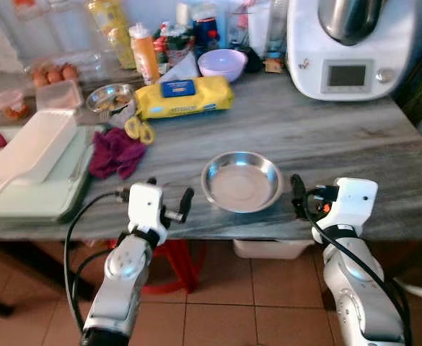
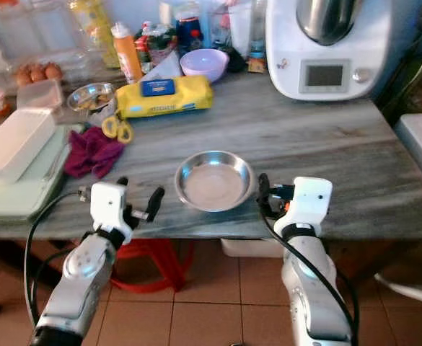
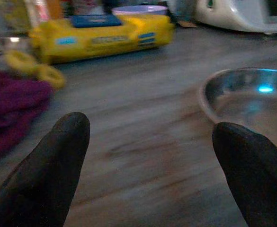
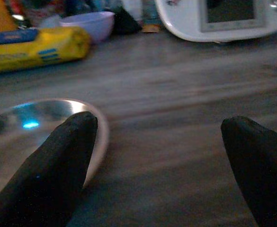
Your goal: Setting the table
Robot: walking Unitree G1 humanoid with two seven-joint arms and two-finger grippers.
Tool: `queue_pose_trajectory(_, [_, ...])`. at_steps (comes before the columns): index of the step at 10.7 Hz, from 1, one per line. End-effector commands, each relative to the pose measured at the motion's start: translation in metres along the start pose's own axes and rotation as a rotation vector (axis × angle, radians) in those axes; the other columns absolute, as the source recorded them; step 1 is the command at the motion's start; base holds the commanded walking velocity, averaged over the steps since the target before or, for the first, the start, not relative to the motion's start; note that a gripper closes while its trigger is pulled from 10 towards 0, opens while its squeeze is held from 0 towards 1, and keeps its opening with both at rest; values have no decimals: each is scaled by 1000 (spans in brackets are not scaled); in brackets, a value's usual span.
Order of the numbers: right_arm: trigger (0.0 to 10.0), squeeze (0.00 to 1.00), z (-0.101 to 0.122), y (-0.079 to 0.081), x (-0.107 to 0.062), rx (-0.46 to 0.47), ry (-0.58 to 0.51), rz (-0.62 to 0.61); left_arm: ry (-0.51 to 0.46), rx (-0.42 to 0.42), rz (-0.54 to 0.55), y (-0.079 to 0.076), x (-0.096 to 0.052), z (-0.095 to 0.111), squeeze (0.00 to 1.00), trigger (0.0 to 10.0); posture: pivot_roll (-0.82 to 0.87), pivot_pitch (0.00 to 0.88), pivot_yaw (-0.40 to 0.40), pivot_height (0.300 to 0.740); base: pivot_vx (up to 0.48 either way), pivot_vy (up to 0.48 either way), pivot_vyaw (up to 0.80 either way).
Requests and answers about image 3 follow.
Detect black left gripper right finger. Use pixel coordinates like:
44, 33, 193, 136
212, 122, 277, 227

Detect white kitchen food processor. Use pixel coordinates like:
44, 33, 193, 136
195, 0, 277, 34

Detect blue flat lid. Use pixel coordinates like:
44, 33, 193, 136
69, 14, 123, 28

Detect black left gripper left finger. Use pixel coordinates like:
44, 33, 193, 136
0, 112, 91, 227

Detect shiny steel bowl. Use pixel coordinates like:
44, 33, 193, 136
199, 68, 277, 152

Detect shiny steel vessel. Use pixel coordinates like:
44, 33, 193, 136
0, 36, 34, 71

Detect pink white packet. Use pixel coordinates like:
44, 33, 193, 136
26, 0, 49, 26

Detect brown cardboard piece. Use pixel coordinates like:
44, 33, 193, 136
177, 20, 198, 28

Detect purple fluffy cloth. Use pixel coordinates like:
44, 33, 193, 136
0, 68, 55, 161

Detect small pink bowl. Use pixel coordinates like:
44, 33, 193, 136
111, 5, 169, 16

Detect yellow kitchen wipes package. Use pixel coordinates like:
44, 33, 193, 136
29, 14, 176, 65

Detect orange wooden post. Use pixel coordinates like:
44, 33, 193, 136
47, 0, 63, 19

